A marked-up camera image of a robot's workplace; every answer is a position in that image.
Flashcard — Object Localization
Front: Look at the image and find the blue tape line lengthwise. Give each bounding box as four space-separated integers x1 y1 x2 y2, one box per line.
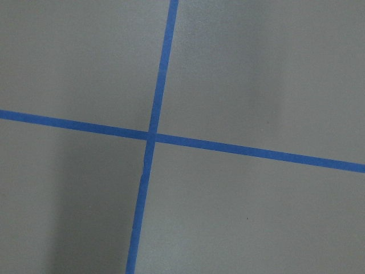
125 1 179 273

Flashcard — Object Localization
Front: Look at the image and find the blue tape line crosswise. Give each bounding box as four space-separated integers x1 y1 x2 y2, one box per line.
1 110 364 173

